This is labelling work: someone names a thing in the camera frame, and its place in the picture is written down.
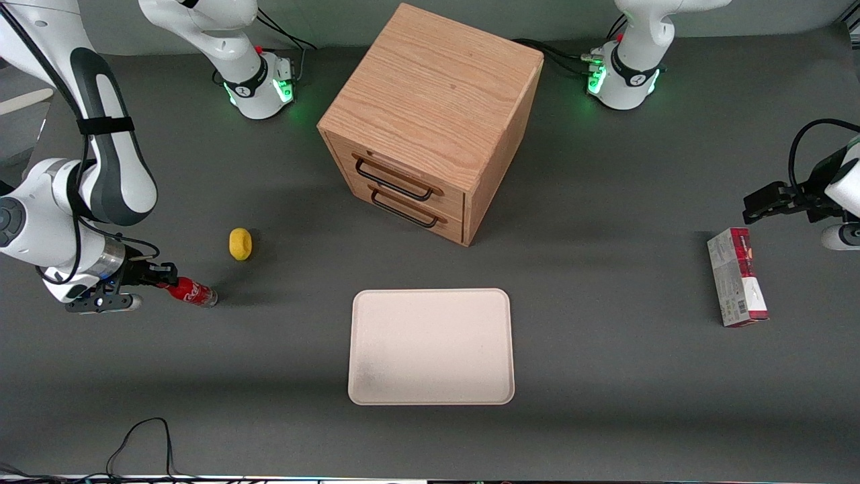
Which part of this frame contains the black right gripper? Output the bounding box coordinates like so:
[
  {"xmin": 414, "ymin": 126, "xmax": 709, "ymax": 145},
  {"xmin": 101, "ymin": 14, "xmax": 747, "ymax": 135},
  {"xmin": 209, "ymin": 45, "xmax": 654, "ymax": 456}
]
[{"xmin": 101, "ymin": 260, "xmax": 179, "ymax": 297}]

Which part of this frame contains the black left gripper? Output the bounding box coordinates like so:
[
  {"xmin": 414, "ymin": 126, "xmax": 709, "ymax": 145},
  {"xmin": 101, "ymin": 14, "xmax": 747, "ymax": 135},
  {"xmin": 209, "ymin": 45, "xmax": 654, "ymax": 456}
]
[{"xmin": 742, "ymin": 149, "xmax": 849, "ymax": 225}]

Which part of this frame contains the red coke bottle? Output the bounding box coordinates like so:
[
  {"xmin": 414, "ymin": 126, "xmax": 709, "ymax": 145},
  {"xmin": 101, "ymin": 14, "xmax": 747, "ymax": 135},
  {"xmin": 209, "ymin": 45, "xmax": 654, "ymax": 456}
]
[{"xmin": 157, "ymin": 276, "xmax": 218, "ymax": 309}]

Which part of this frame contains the beige rectangular tray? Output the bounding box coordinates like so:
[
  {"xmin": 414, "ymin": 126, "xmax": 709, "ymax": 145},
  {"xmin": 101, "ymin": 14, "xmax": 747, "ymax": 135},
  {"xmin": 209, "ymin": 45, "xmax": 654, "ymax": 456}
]
[{"xmin": 347, "ymin": 288, "xmax": 516, "ymax": 406}]

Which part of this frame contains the red white carton box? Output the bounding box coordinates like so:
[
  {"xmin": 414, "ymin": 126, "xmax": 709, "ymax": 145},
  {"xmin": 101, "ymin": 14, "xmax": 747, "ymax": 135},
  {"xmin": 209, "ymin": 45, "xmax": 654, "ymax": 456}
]
[{"xmin": 707, "ymin": 227, "xmax": 770, "ymax": 328}]

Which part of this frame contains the pale wooden strip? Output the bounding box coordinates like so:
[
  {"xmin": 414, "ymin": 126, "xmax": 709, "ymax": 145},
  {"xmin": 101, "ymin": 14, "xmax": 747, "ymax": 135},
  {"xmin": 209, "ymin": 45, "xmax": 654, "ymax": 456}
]
[{"xmin": 0, "ymin": 88, "xmax": 54, "ymax": 116}]

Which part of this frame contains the wooden drawer front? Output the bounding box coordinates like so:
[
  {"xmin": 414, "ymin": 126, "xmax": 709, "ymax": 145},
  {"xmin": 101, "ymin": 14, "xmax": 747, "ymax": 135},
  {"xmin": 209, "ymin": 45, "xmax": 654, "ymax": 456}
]
[
  {"xmin": 343, "ymin": 176, "xmax": 465, "ymax": 244},
  {"xmin": 328, "ymin": 133, "xmax": 466, "ymax": 217}
]

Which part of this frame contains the wooden drawer cabinet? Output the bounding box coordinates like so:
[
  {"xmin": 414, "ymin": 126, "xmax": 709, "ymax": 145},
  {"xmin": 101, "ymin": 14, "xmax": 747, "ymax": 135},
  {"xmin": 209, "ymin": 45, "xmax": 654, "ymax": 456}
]
[{"xmin": 317, "ymin": 3, "xmax": 544, "ymax": 247}]

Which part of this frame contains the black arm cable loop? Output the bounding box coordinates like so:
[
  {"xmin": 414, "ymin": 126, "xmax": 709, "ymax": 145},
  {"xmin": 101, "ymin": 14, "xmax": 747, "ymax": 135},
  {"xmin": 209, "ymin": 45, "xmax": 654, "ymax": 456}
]
[{"xmin": 789, "ymin": 118, "xmax": 860, "ymax": 197}]

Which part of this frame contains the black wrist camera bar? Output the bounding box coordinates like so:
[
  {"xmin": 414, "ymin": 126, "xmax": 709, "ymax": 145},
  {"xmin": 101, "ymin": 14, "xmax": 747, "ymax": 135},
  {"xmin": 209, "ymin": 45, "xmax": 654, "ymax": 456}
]
[{"xmin": 65, "ymin": 293, "xmax": 143, "ymax": 315}]

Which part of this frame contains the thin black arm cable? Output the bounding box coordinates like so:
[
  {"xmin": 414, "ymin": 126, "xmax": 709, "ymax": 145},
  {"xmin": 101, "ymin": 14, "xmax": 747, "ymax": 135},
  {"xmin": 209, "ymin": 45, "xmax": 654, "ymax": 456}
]
[{"xmin": 0, "ymin": 7, "xmax": 162, "ymax": 286}]

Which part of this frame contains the black velcro strap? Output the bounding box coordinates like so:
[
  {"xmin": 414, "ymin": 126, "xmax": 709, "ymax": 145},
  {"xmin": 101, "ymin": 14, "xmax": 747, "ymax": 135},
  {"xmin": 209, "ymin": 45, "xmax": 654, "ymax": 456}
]
[{"xmin": 76, "ymin": 116, "xmax": 135, "ymax": 136}]

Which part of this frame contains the black looping table cable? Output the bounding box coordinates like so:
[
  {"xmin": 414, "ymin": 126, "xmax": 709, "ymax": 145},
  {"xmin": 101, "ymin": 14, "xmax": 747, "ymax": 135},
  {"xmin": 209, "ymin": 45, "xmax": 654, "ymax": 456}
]
[{"xmin": 104, "ymin": 417, "xmax": 202, "ymax": 484}]

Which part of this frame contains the black drawer handle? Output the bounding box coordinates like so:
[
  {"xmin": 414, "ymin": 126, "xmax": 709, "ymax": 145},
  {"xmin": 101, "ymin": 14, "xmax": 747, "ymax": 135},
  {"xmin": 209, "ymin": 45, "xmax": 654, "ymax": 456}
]
[
  {"xmin": 354, "ymin": 156, "xmax": 435, "ymax": 202},
  {"xmin": 371, "ymin": 190, "xmax": 439, "ymax": 229}
]

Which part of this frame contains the black base cable bundle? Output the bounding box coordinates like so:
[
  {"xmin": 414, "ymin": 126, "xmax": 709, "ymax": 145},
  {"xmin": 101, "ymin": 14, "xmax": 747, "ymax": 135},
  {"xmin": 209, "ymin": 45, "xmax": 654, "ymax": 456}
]
[
  {"xmin": 513, "ymin": 38, "xmax": 600, "ymax": 79},
  {"xmin": 254, "ymin": 7, "xmax": 318, "ymax": 83}
]

